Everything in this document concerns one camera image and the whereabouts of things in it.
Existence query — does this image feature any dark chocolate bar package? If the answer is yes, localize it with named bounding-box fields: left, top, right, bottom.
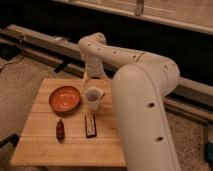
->
left=85, top=115, right=97, bottom=138

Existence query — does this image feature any long metal floor rail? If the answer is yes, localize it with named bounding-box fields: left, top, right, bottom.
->
left=0, top=25, right=213, bottom=123

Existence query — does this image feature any black cable on floor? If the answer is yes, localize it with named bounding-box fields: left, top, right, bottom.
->
left=0, top=53, right=28, bottom=73

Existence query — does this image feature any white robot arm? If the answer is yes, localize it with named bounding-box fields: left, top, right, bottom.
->
left=78, top=33, right=181, bottom=171

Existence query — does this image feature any dark red chili pepper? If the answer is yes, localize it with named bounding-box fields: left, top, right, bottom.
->
left=56, top=120, right=65, bottom=143

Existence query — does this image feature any orange ceramic bowl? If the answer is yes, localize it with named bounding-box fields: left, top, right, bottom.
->
left=49, top=86, right=81, bottom=113

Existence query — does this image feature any white paper cup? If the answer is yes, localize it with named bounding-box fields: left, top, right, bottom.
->
left=85, top=86, right=105, bottom=111

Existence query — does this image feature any blue object at right edge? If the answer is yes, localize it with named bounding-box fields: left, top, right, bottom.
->
left=204, top=123, right=213, bottom=168

